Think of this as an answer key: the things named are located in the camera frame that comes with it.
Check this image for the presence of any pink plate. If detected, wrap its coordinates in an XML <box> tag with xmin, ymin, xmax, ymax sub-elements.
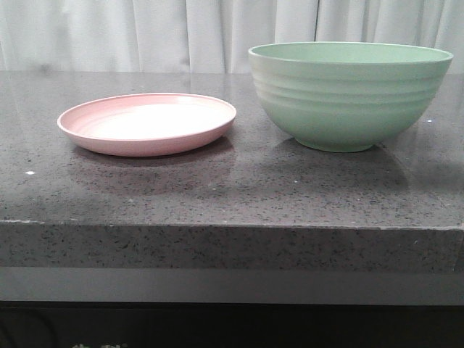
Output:
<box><xmin>57</xmin><ymin>93</ymin><xmax>236</xmax><ymax>157</ymax></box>

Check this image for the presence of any white curtain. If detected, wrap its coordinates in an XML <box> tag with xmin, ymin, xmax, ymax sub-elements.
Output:
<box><xmin>1</xmin><ymin>1</ymin><xmax>463</xmax><ymax>73</ymax></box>

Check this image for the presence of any green ribbed bowl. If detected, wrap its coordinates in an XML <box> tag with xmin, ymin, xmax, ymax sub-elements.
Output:
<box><xmin>249</xmin><ymin>41</ymin><xmax>453</xmax><ymax>152</ymax></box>

